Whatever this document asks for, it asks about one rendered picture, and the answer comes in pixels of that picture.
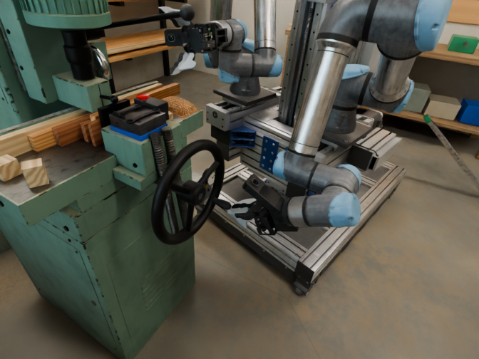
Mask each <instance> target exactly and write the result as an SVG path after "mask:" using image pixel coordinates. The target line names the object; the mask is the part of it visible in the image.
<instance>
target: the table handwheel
mask: <svg viewBox="0 0 479 359"><path fill-rule="evenodd" d="M203 150H207V151H209V152H211V154H212V156H213V157H214V160H215V161H214V162H213V163H212V165H211V166H210V168H209V169H208V170H207V171H206V173H204V175H203V176H202V177H201V178H200V179H199V181H198V182H195V181H193V180H191V179H190V180H188V181H186V182H183V181H182V180H179V179H175V177H176V175H177V174H178V172H179V171H180V169H181V168H182V166H183V165H184V164H185V163H186V162H187V161H188V160H189V159H190V158H191V157H192V156H193V155H195V154H196V153H198V152H200V151H203ZM214 171H215V179H214V183H213V186H212V191H211V193H210V196H209V198H208V200H207V203H206V205H205V206H204V208H203V210H202V211H201V213H200V214H199V216H198V217H197V219H196V220H195V221H194V222H193V223H192V217H193V212H194V208H195V206H197V205H199V204H201V203H202V201H203V200H204V198H205V195H206V189H205V186H204V185H203V184H204V183H205V182H206V181H207V179H208V178H209V176H210V175H211V174H212V173H213V172H214ZM224 175H225V160H224V156H223V154H222V151H221V149H220V147H219V146H218V145H217V144H216V143H215V142H213V141H211V140H196V141H194V142H191V143H190V144H188V145H186V146H185V147H184V148H182V149H181V151H179V152H178V153H177V154H176V156H174V158H173V159H172V160H171V161H170V163H169V164H168V166H167V167H166V169H165V171H164V172H163V174H162V176H161V178H160V179H159V180H157V181H156V182H154V183H156V184H157V187H156V190H155V194H154V197H153V203H152V208H151V224H152V228H153V231H154V233H155V235H156V237H157V238H158V239H159V240H160V241H161V242H162V243H164V244H168V245H176V244H181V243H183V242H184V241H187V240H188V239H189V238H191V237H192V236H193V235H195V234H196V233H197V232H198V231H199V230H200V228H201V227H202V226H203V225H204V223H205V222H206V221H207V219H208V218H209V216H210V215H211V213H212V210H213V209H214V208H215V204H214V203H213V202H212V200H213V199H214V198H219V195H220V192H221V189H222V184H223V181H224ZM170 189H171V190H172V191H173V192H175V193H177V194H179V195H180V199H181V200H182V201H184V202H186V203H188V208H187V221H186V226H185V230H184V231H182V232H180V233H178V234H171V233H169V232H168V231H167V229H166V228H165V223H164V209H165V203H166V199H167V196H168V192H169V190H170Z"/></svg>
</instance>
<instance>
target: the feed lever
mask: <svg viewBox="0 0 479 359"><path fill-rule="evenodd" d="M180 17H181V18H182V19H183V20H185V21H191V20H193V19H194V17H195V10H194V8H193V7H192V6H191V5H189V4H184V5H182V6H181V8H180V10H179V11H173V12H168V13H164V14H156V15H152V16H144V17H140V18H135V19H128V20H123V21H115V22H112V24H110V25H108V26H104V27H102V28H95V29H88V30H86V37H87V41H92V40H98V39H100V38H101V36H102V30H103V29H109V28H117V27H122V26H130V25H136V24H143V23H149V22H154V21H162V20H167V19H176V18H180Z"/></svg>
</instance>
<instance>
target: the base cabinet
mask: <svg viewBox="0 0 479 359"><path fill-rule="evenodd" d="M154 194H155V193H152V194H151V195H150V196H149V197H147V198H146V199H144V200H143V201H142V202H140V203H139V204H137V205H136V206H135V207H133V208H132V209H131V210H129V211H128V212H126V213H125V214H124V215H123V216H121V217H119V218H118V219H117V220H115V221H114V222H113V223H111V224H110V225H108V226H107V227H106V228H105V229H103V230H101V231H100V232H98V233H97V234H96V235H95V236H93V237H92V238H90V239H89V240H88V241H86V242H85V243H81V242H80V241H78V240H77V239H75V238H73V237H72V236H70V235H69V234H67V233H65V232H64V231H62V230H61V229H59V228H58V227H56V226H54V225H53V224H52V223H50V222H48V221H46V220H45V219H43V220H41V221H40V222H38V223H37V224H35V225H33V226H32V227H27V226H26V225H24V224H22V223H21V222H20V221H18V220H17V219H15V218H14V217H12V216H11V215H10V214H8V213H6V212H5V211H4V210H2V209H0V229H1V230H2V232H3V234H4V236H5V237H6V239H7V241H8V242H9V244H10V245H11V248H12V249H13V250H14V253H15V254H16V256H17V257H18V259H19V261H20V262H21V264H22V266H23V267H24V269H25V271H26V273H27V274H28V275H29V278H30V279H31V281H32V282H33V284H34V286H35V287H36V290H37V291H38V293H39V294H40V295H41V296H42V297H43V298H45V299H46V300H47V301H48V302H49V303H51V304H52V305H53V306H55V307H56V308H57V309H58V310H59V311H60V312H62V313H63V314H64V315H66V316H67V317H68V318H70V319H71V320H72V321H73V322H74V323H76V324H77V325H78V326H80V327H81V328H82V329H83V330H84V331H85V332H87V333H88V334H89V335H91V336H92V337H93V338H95V339H96V340H97V341H98V342H99V343H101V344H102V345H103V346H105V347H106V348H107V349H109V351H110V352H112V353H113V354H114V355H116V356H117V357H118V358H120V359H134V358H135V356H136V355H137V354H138V353H139V352H140V351H141V349H142V348H143V347H144V345H145V344H146V343H147V342H148V341H149V340H150V338H151V337H152V336H153V334H154V333H155V332H156V330H157V329H159V327H160V326H161V325H162V324H163V322H164V321H165V320H166V318H167V317H168V316H169V315H170V314H171V313H172V311H173V310H174V309H175V307H176V306H177V305H178V304H179V302H181V300H182V299H183V298H184V297H185V295H186V294H187V292H188V291H189V290H190V289H191V288H192V287H193V286H194V284H195V248H194V235H193V236H192V237H191V238H189V239H188V240H187V241H184V242H183V243H181V244H176V245H168V244H164V243H162V242H161V241H160V240H159V239H158V238H157V237H156V235H155V233H154V231H153V228H152V224H151V208H152V203H153V197H154Z"/></svg>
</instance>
